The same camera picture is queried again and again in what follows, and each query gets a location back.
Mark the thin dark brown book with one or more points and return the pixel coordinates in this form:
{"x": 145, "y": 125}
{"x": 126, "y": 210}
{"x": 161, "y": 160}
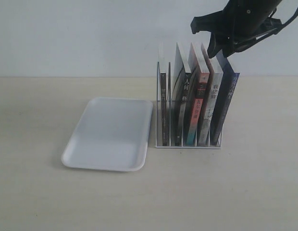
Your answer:
{"x": 162, "y": 74}

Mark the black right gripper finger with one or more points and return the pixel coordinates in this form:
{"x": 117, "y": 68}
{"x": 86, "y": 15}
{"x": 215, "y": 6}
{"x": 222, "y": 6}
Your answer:
{"x": 208, "y": 23}

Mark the red and teal book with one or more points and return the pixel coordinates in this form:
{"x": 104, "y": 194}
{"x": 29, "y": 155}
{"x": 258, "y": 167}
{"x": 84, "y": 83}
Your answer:
{"x": 199, "y": 80}

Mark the dark blue moon book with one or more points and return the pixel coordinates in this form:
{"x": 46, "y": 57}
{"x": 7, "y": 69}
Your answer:
{"x": 226, "y": 91}

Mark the white plastic tray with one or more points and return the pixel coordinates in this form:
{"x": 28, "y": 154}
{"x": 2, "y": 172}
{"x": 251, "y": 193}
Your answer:
{"x": 112, "y": 134}

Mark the white wire book rack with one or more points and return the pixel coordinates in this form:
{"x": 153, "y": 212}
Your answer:
{"x": 158, "y": 124}

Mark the black spine book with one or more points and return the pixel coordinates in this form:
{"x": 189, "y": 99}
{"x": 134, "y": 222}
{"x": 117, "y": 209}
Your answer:
{"x": 182, "y": 79}

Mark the white grey spine book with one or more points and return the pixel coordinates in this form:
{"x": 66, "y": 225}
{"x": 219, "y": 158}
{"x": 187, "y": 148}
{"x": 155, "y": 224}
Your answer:
{"x": 212, "y": 90}

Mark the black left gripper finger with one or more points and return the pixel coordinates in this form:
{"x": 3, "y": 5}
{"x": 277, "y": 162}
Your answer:
{"x": 215, "y": 45}

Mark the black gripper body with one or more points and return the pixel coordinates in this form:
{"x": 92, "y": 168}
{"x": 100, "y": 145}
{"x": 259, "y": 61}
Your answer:
{"x": 248, "y": 21}

